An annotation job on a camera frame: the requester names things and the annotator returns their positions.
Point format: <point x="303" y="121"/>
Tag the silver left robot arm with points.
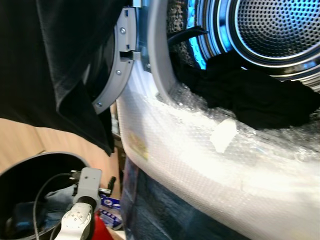
<point x="76" y="222"/>

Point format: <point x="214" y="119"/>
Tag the white washing machine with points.
<point x="200" y="190"/>

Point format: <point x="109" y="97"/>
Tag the black crumpled clothes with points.
<point x="255" y="95"/>

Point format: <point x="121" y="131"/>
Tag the blue white printed package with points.
<point x="111" y="210"/>

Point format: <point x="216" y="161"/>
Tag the red plastic object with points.
<point x="105" y="231"/>

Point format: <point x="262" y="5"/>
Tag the dark blue denim cloth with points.
<point x="160" y="210"/>

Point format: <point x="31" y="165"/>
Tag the blue jeans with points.
<point x="35" y="212"/>

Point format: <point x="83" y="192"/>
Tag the grey round laundry basket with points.
<point x="25" y="175"/>

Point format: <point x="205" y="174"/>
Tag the clear bubble wrap sheet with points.
<point x="225" y="175"/>

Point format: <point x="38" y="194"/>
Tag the white tape piece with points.
<point x="223" y="135"/>

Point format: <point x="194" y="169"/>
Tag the grey washer door seal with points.
<point x="162" y="60"/>

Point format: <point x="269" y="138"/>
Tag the black hanging garment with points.
<point x="45" y="55"/>

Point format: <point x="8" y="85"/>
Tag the perforated steel washer drum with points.
<point x="280" y="25"/>

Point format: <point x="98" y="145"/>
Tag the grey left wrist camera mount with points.
<point x="88" y="182"/>

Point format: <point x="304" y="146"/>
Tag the grey washer door frame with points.
<point x="120" y="65"/>

